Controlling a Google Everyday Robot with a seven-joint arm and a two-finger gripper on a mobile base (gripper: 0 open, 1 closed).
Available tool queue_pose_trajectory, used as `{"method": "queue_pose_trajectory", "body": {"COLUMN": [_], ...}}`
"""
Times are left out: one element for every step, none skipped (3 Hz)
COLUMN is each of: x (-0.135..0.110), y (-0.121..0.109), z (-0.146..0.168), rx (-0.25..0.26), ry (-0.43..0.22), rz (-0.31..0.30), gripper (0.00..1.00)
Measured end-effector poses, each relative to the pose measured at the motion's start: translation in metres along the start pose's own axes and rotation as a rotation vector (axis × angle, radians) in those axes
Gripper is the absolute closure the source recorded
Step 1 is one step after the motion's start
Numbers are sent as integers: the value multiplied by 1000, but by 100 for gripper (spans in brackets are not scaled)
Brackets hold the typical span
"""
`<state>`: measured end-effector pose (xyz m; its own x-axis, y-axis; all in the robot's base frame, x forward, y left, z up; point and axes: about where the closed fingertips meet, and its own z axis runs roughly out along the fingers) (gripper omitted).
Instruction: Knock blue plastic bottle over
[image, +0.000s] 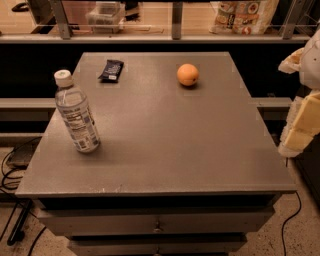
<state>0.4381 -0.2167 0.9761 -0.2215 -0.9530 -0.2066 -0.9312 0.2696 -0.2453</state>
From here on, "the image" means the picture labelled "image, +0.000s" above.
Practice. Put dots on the grey drawer cabinet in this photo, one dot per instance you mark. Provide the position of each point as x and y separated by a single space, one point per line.
196 160

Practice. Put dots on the colourful snack bag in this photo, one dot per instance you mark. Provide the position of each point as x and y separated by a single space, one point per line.
249 17

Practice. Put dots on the grey metal shelf frame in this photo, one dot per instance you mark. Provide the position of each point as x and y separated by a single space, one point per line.
154 21

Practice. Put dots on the dark blue snack bar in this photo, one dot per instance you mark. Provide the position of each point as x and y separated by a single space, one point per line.
112 71

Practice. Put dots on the clear plastic water bottle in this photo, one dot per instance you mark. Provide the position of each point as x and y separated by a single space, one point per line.
73 105

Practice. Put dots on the orange fruit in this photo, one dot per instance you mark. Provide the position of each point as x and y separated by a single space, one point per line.
187 74

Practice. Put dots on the black floor device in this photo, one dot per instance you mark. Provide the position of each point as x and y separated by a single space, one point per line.
21 155

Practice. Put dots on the clear plastic container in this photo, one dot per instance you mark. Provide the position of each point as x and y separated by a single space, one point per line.
106 17

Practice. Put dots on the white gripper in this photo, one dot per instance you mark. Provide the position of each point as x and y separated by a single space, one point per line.
312 63

